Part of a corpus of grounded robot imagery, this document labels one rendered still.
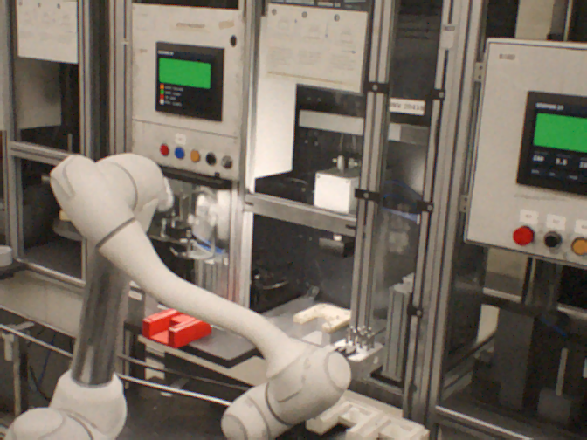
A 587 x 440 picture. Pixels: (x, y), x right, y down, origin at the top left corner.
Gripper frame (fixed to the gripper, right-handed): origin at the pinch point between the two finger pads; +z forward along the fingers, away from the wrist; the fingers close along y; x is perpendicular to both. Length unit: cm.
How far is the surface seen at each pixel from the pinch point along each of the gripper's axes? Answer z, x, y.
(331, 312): 39.3, 27.9, -6.8
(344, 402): 9.7, 4.4, -16.1
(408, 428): 10.0, -13.6, -16.7
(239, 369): 154, 150, -106
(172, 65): 17, 72, 62
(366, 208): 20.3, 8.4, 32.6
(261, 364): 166, 145, -106
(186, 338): 5, 54, -11
